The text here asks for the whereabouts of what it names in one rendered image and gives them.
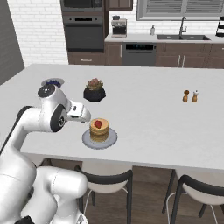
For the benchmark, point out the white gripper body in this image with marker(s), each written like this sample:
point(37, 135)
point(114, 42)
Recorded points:
point(84, 115)

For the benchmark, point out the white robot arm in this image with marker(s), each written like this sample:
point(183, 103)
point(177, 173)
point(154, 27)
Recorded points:
point(17, 175)

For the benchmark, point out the red strawberry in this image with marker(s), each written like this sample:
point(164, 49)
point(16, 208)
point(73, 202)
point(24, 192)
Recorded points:
point(98, 124)

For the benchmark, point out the brown pancake stack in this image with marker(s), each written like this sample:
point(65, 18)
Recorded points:
point(99, 133)

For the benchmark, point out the succulent in black pot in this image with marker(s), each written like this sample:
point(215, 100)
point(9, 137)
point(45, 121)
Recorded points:
point(94, 92)

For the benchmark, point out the grey round plate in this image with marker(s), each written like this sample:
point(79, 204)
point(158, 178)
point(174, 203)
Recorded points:
point(112, 138)

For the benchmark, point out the grey bowl with blueberries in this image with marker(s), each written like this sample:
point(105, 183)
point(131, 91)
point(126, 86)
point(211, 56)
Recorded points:
point(53, 82)

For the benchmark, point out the brown drawer under oven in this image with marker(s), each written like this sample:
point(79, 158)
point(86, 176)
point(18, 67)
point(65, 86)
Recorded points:
point(86, 58)

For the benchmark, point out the black and white chair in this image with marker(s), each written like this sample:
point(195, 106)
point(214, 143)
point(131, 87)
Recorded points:
point(108, 180)
point(201, 189)

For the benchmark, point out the black dishwasher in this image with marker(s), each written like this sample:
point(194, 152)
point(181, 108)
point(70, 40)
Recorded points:
point(139, 54)

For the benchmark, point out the black built-in oven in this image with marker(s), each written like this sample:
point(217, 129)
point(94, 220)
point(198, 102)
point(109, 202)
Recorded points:
point(84, 33)

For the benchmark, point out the silver coffee machine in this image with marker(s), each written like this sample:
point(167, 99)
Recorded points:
point(119, 27)

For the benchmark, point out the brown pepper shaker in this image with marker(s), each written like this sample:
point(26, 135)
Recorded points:
point(185, 96)

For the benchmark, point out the white soap dispenser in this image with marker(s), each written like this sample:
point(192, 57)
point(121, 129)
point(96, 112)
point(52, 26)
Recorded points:
point(152, 31)

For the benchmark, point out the black microwave oven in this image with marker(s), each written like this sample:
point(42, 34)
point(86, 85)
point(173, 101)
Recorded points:
point(82, 4)

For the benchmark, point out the brown white-capped salt shaker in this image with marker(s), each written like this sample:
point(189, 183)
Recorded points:
point(194, 96)

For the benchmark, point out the brown upper cupboard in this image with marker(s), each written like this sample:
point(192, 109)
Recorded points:
point(119, 4)

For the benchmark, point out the brown lower cupboards run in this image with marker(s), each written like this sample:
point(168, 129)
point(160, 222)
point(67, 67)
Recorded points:
point(189, 55)

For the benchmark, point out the dark sink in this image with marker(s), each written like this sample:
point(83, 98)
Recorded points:
point(183, 37)

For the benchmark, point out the dark metal tap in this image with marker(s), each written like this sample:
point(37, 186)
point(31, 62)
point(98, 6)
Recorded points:
point(182, 26)

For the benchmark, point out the window with grey blinds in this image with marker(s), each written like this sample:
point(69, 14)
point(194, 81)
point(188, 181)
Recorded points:
point(180, 8)

